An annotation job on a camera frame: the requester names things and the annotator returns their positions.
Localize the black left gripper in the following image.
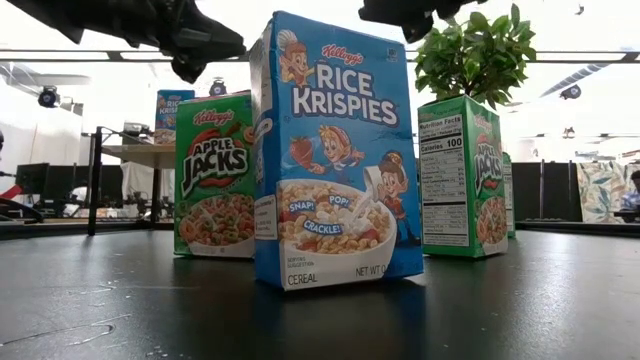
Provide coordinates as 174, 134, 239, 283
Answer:
149, 0, 247, 85

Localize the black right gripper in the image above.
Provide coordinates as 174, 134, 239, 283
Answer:
358, 0, 489, 45

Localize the blue Rice Krispies cereal box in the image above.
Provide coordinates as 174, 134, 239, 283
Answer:
154, 89, 197, 147
248, 9, 425, 292

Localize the green Apple Jacks cereal box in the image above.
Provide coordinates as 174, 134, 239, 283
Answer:
502, 151, 517, 239
173, 91, 256, 260
417, 94, 510, 259

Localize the wooden shelf with black legs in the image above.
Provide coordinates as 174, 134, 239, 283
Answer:
87, 125, 177, 237

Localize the green leafy plant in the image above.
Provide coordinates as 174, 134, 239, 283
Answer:
413, 3, 538, 110

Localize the white cloth cover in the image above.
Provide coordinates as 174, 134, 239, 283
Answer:
119, 160, 176, 214

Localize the black background equipment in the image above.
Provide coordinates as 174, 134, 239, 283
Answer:
122, 192, 175, 221

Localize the person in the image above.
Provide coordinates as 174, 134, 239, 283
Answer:
62, 185, 90, 217
618, 169, 640, 212

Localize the white cylindrical container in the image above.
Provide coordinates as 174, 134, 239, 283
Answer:
514, 137, 541, 162

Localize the black curved bar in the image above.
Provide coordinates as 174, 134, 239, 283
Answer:
0, 196, 46, 225

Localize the black table mat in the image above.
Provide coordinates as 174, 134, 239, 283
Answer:
0, 229, 640, 360

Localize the black partition panel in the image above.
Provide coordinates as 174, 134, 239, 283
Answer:
511, 160, 584, 224

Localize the floral patterned screen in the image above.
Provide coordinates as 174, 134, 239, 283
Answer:
576, 160, 640, 225

